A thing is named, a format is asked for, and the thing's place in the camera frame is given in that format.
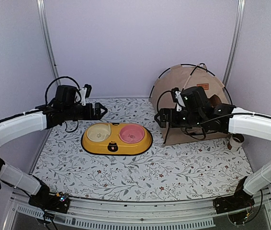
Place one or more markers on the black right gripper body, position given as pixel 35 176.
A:
pixel 192 119

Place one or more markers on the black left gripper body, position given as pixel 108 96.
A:
pixel 71 113

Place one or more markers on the cream pet bowl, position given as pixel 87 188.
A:
pixel 98 132

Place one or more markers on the yellow double bowl holder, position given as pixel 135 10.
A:
pixel 113 145

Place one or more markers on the pink pet bowl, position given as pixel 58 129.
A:
pixel 132 133

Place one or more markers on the black tent pole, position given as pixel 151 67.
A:
pixel 175 77
pixel 185 84

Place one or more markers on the brown patterned pillow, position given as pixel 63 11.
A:
pixel 195 132

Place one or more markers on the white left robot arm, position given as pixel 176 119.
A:
pixel 17 126

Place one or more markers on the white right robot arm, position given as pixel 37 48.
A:
pixel 228 118

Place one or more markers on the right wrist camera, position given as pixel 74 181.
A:
pixel 176 96

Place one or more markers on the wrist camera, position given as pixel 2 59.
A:
pixel 85 93
pixel 176 96

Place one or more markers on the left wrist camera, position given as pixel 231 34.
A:
pixel 85 93

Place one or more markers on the right metal frame post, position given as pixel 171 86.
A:
pixel 235 39

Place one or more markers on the metal frame post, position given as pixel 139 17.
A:
pixel 47 40
pixel 235 39

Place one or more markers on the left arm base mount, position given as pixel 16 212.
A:
pixel 47 201

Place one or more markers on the front aluminium rail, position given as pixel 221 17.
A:
pixel 91 214

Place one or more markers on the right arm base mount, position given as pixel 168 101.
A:
pixel 237 201

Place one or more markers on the left metal frame post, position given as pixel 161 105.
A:
pixel 47 40

